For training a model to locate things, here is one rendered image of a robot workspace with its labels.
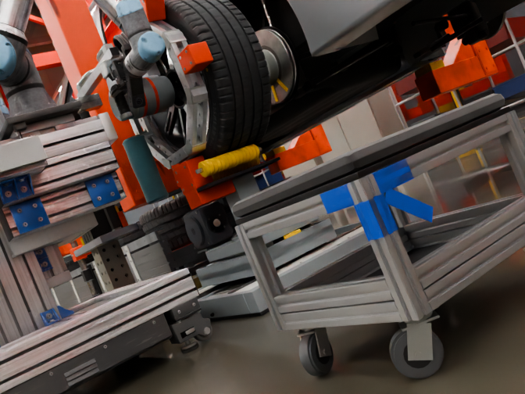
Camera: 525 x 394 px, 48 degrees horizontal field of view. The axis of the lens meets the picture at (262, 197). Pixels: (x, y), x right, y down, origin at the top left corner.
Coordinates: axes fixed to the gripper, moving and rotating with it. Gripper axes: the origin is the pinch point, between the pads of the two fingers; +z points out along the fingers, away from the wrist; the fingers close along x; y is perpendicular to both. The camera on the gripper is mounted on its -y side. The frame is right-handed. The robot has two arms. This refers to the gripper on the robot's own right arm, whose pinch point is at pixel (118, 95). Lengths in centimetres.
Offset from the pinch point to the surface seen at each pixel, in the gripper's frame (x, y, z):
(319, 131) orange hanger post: -300, -9, 256
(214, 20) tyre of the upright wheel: -38.6, 13.9, -13.0
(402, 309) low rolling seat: 28, -72, -119
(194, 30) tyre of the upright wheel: -29.0, 11.7, -13.2
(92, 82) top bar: -1.5, 12.4, 19.0
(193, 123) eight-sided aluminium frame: -20.7, -16.6, -2.5
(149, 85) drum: -17.6, 3.8, 10.2
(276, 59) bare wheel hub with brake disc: -79, 2, 12
